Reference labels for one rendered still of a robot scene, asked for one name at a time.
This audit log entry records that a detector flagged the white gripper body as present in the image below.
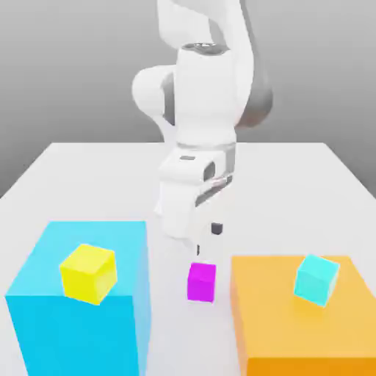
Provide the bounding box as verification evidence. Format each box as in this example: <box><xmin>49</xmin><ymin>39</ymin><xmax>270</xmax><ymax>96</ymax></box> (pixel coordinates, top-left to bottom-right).
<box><xmin>154</xmin><ymin>173</ymin><xmax>234</xmax><ymax>239</ymax></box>

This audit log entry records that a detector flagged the small magenta cube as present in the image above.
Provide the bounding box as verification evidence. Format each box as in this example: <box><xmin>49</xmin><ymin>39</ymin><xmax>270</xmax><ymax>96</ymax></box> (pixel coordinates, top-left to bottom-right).
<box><xmin>187</xmin><ymin>261</ymin><xmax>217</xmax><ymax>304</ymax></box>

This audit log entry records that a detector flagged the small cyan cube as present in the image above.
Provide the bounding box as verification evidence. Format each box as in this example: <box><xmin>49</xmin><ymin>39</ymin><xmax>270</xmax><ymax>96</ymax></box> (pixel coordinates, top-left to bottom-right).
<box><xmin>293</xmin><ymin>253</ymin><xmax>341</xmax><ymax>308</ymax></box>

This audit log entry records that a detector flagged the small yellow cube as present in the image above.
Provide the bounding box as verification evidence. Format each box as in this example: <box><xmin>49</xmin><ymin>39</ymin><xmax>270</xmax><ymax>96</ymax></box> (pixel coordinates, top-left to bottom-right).
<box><xmin>59</xmin><ymin>243</ymin><xmax>118</xmax><ymax>306</ymax></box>

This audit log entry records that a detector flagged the large orange box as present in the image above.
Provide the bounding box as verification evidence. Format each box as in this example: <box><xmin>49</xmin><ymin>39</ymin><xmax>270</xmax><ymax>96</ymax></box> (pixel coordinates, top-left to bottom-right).
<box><xmin>229</xmin><ymin>254</ymin><xmax>376</xmax><ymax>376</ymax></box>

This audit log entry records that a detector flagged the large blue box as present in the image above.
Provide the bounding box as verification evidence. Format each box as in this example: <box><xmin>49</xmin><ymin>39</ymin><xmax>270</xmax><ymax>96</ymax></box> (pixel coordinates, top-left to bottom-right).
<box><xmin>4</xmin><ymin>220</ymin><xmax>153</xmax><ymax>376</ymax></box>

